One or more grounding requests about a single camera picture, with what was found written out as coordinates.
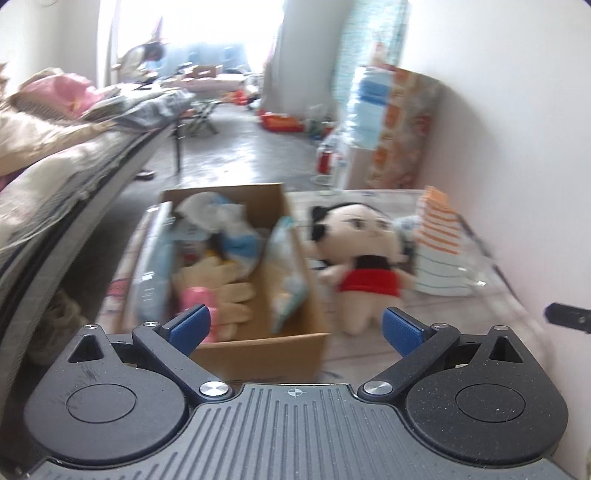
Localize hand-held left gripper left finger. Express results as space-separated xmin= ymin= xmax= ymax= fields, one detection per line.
xmin=67 ymin=303 xmax=232 ymax=401

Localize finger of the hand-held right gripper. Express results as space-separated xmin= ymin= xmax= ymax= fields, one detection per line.
xmin=544 ymin=302 xmax=591 ymax=334

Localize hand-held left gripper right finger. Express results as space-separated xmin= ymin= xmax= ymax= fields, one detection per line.
xmin=358 ymin=307 xmax=527 ymax=401

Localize plush doll with red dress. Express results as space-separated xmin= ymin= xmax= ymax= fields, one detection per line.
xmin=306 ymin=200 xmax=417 ymax=336

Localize brown cardboard box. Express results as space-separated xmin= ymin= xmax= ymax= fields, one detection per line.
xmin=113 ymin=183 xmax=331 ymax=384

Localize pink plush toy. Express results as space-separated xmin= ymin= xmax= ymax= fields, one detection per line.
xmin=179 ymin=285 xmax=219 ymax=343

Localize beige plush toy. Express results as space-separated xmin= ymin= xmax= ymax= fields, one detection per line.
xmin=172 ymin=255 xmax=256 ymax=343

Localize floral printed tablecloth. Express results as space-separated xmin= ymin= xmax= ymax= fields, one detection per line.
xmin=98 ymin=186 xmax=557 ymax=385

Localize pale plastic-wrapped packet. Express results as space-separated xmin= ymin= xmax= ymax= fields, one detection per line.
xmin=128 ymin=202 xmax=177 ymax=325

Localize orange striped white bag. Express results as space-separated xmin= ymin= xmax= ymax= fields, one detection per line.
xmin=412 ymin=185 xmax=472 ymax=297

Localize light blue plastic bags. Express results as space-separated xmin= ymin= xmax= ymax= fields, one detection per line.
xmin=172 ymin=191 xmax=262 ymax=274

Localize clear packet with blue print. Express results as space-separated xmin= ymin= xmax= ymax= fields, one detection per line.
xmin=264 ymin=216 xmax=308 ymax=334

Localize beige shoes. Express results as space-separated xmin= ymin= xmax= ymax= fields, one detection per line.
xmin=34 ymin=287 xmax=89 ymax=366

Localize white water dispenser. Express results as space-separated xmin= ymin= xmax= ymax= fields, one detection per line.
xmin=338 ymin=142 xmax=378 ymax=191

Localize red bottle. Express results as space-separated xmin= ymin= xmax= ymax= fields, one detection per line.
xmin=317 ymin=144 xmax=336 ymax=175

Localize orange patterned board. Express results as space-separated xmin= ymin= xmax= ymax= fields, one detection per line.
xmin=366 ymin=66 xmax=443 ymax=191

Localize white fringed blanket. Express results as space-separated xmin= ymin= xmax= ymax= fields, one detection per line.
xmin=0 ymin=131 xmax=137 ymax=261

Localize folding stool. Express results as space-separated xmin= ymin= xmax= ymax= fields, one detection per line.
xmin=186 ymin=98 xmax=221 ymax=138

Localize blue water jug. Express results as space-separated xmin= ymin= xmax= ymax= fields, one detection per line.
xmin=345 ymin=66 xmax=399 ymax=149

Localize orange packets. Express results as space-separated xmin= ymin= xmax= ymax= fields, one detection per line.
xmin=257 ymin=110 xmax=306 ymax=133

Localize grey blanket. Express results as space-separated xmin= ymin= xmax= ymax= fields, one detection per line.
xmin=87 ymin=87 xmax=198 ymax=131

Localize beige quilt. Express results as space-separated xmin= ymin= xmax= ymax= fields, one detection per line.
xmin=0 ymin=97 xmax=118 ymax=177

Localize small open cardboard box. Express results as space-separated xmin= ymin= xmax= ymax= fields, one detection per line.
xmin=186 ymin=64 xmax=225 ymax=80

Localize white curtain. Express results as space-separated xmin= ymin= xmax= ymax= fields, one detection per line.
xmin=262 ymin=0 xmax=325 ymax=118

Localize teal floral wall cloth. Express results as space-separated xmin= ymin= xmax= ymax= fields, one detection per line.
xmin=331 ymin=0 xmax=410 ymax=126

